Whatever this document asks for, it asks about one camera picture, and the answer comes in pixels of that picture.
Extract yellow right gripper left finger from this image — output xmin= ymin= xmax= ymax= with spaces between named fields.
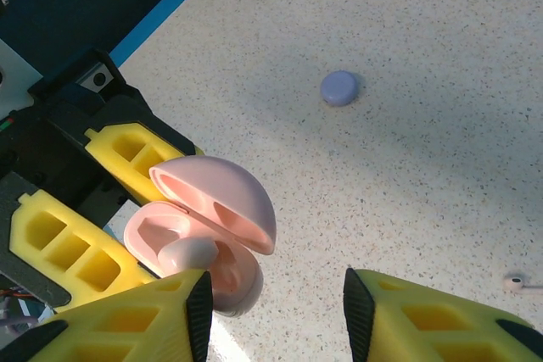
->
xmin=0 ymin=268 xmax=214 ymax=362

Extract pink earbud charging case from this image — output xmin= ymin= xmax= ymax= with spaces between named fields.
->
xmin=122 ymin=154 xmax=278 ymax=319

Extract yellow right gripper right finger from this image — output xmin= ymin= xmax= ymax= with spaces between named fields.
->
xmin=342 ymin=267 xmax=543 ymax=362

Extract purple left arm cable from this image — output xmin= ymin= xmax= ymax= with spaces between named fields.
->
xmin=0 ymin=310 xmax=42 ymax=333

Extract purple earbud charging case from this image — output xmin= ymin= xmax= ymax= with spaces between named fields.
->
xmin=320 ymin=70 xmax=361 ymax=108

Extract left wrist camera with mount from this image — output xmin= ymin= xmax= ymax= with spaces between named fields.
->
xmin=0 ymin=38 xmax=116 ymax=120

